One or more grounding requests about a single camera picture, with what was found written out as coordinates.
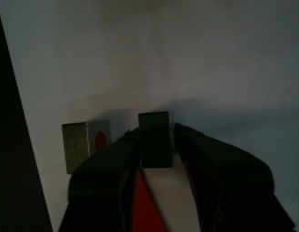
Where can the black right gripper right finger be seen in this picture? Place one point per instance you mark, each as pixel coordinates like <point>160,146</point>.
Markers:
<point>231,187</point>

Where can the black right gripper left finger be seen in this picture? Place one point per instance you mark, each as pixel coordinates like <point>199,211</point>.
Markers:
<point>103,187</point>

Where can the toy sushi roll piece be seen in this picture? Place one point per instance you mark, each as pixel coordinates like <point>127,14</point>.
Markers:
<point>78,145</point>
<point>156,142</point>

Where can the white cutting board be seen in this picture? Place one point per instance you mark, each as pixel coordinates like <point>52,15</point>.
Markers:
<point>187,60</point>

